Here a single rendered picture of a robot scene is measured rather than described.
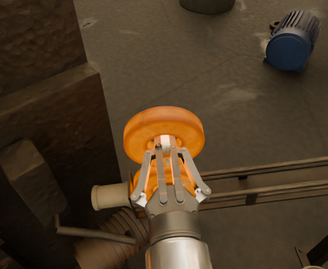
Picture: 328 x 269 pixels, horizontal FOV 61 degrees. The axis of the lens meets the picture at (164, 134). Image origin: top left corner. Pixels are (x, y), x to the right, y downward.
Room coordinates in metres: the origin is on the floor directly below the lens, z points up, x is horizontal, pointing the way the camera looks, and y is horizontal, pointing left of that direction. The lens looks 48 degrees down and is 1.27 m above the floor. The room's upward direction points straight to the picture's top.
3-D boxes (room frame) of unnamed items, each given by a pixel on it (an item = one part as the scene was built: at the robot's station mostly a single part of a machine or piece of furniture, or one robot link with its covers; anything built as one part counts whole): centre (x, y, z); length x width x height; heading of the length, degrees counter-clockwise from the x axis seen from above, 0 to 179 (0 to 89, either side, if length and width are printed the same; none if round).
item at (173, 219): (0.19, -0.01, 0.87); 0.09 x 0.08 x 0.07; 5
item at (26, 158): (0.36, 0.31, 0.68); 0.11 x 0.08 x 0.24; 40
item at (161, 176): (0.26, 0.01, 0.88); 0.11 x 0.01 x 0.04; 6
